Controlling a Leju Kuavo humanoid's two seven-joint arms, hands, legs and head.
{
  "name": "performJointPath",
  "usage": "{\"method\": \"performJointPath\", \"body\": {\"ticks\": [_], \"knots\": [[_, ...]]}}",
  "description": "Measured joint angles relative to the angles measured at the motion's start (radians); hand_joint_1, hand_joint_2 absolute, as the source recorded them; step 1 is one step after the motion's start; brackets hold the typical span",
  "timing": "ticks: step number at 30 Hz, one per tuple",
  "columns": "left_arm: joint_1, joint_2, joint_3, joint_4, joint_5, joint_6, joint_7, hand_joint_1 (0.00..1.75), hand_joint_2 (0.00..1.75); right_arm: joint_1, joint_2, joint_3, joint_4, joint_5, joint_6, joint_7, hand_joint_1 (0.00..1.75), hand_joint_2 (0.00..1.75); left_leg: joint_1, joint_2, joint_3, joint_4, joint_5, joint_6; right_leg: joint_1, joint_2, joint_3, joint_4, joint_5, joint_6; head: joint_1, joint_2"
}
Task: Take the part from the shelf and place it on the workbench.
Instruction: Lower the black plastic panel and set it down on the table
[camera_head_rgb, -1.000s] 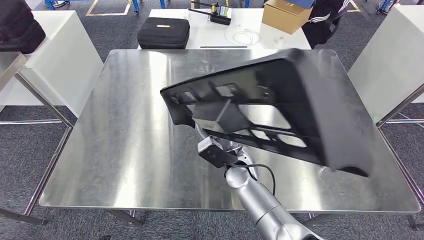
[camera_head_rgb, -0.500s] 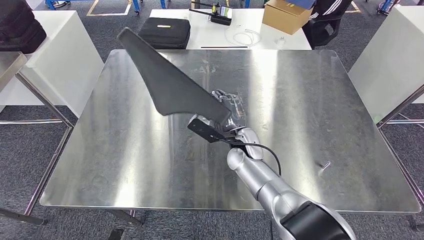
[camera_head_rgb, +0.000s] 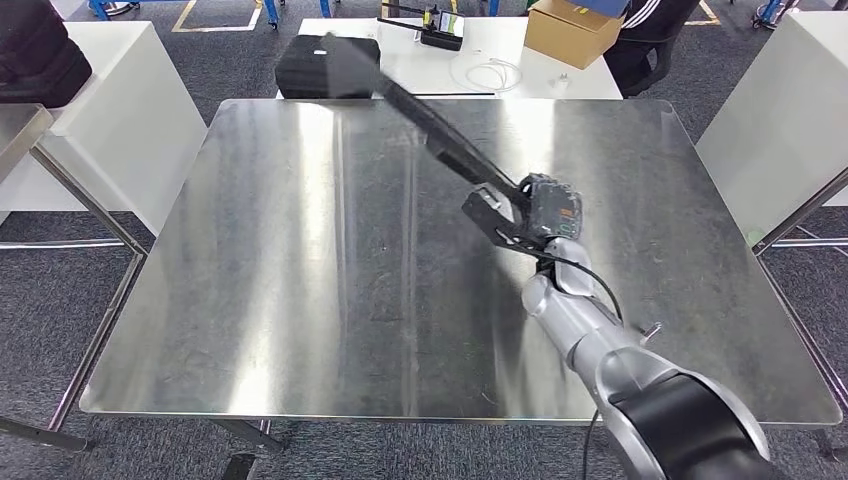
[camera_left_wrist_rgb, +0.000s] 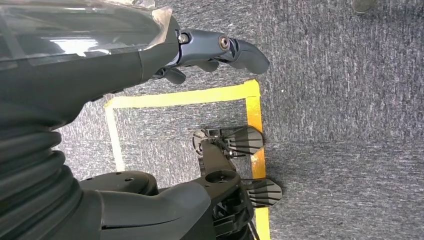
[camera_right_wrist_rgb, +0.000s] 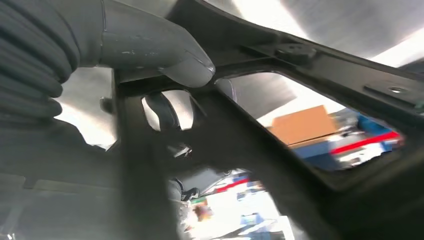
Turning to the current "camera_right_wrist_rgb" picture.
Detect cardboard box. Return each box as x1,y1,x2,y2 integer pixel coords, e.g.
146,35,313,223
268,105,339,147

